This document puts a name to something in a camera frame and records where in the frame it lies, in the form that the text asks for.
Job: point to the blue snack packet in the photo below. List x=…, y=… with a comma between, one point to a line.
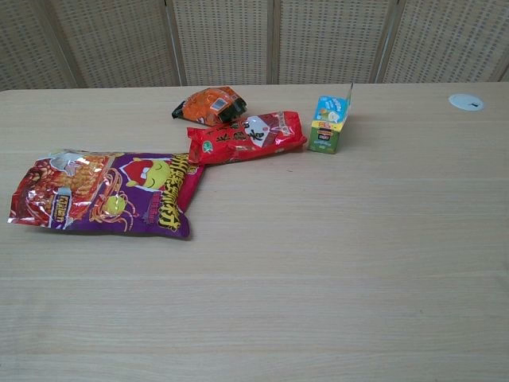
x=328, y=127

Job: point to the red snack packet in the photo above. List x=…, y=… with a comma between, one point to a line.
x=246, y=137

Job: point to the orange black snack packet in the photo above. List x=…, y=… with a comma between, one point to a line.
x=210, y=105

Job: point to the large purple snack bag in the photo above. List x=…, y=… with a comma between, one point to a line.
x=119, y=191

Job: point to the woven bamboo folding screen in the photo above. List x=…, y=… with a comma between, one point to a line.
x=222, y=40

